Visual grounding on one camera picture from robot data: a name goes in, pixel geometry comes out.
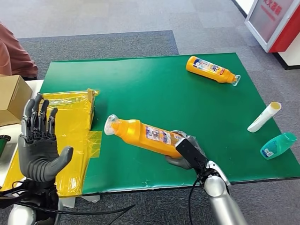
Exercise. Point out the person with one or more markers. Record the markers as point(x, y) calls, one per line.
point(16, 56)

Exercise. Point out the red and white sign stand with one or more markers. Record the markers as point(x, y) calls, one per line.
point(281, 28)

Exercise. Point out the brown cardboard box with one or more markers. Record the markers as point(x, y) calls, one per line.
point(11, 96)

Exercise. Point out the yellow plastic bag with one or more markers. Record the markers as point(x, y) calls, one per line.
point(70, 124)

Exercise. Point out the white tube with yellow end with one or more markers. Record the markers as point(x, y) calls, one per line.
point(263, 117)

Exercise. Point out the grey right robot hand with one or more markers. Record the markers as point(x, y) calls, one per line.
point(174, 162)

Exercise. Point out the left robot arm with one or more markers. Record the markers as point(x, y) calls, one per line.
point(22, 216)

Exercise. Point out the teal plastic bottle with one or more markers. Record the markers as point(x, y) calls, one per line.
point(277, 146)

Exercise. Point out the green table mat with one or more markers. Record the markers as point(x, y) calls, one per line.
point(152, 87)

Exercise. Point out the orange bottle with clear cap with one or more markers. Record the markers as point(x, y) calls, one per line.
point(208, 70)
point(140, 135)

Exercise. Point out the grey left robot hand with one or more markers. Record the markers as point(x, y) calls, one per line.
point(38, 158)

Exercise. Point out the dark green round object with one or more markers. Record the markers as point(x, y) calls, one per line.
point(4, 144)

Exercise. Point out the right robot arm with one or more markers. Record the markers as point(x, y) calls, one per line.
point(222, 202)

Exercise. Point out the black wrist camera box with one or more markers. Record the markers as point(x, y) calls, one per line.
point(191, 153)

